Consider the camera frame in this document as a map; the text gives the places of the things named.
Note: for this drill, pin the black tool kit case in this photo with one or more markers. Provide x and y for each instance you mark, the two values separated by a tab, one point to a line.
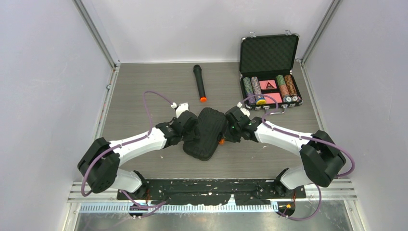
208	133

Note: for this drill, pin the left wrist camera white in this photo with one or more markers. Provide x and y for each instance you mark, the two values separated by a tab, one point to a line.
179	108

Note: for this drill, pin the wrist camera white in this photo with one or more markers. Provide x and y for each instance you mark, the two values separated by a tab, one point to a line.
242	108
179	108

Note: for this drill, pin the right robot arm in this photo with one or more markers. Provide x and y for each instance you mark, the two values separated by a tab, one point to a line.
321	161

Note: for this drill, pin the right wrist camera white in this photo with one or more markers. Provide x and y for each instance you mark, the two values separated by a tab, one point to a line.
242	108

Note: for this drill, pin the open poker chip case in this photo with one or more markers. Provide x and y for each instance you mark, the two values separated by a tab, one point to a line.
266	71

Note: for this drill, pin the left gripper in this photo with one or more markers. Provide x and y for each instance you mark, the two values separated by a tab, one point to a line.
195	135

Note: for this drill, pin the black microphone orange end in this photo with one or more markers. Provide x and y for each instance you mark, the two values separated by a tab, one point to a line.
200	84

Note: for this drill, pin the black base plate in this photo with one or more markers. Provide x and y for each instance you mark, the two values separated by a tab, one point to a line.
207	191

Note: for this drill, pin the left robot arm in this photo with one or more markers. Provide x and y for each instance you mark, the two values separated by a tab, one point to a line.
100	165

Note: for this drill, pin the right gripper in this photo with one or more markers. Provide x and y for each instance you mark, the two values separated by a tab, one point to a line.
229	137

